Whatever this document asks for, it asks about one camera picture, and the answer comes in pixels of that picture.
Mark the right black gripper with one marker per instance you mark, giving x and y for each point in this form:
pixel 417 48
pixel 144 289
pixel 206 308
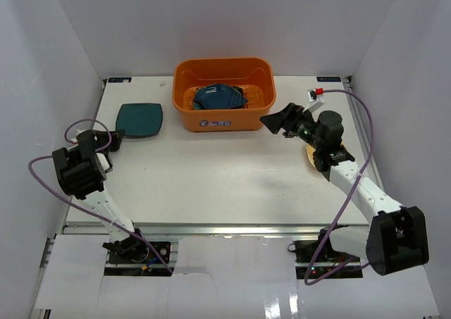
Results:
pixel 287 119

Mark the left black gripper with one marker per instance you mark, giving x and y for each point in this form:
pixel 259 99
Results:
pixel 113 139

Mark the dark teal square plate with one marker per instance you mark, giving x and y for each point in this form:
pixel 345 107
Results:
pixel 140 120

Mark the yellow square dish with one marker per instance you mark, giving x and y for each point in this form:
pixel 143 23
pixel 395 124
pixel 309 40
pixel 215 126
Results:
pixel 310 157

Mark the amber square plate black rim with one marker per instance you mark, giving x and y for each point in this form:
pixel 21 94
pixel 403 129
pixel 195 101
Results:
pixel 251 92

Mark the dark blue leaf dish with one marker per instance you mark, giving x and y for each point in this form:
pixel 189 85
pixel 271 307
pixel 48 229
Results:
pixel 219 97

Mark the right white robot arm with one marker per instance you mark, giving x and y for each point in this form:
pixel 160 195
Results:
pixel 397 236

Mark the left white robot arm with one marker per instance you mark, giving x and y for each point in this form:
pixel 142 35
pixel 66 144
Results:
pixel 81 173

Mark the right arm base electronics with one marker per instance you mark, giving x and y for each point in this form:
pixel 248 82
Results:
pixel 327 260

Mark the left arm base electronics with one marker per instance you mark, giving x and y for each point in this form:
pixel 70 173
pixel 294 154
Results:
pixel 148 255

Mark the orange plastic bin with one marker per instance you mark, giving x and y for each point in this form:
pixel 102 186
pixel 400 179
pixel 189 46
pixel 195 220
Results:
pixel 229 71

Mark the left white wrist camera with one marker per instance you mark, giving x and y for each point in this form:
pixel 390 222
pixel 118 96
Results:
pixel 74 139

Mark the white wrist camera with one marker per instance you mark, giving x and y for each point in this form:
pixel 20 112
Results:
pixel 74 139
pixel 315 99

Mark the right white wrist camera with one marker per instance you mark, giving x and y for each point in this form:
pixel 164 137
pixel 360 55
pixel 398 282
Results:
pixel 315 99

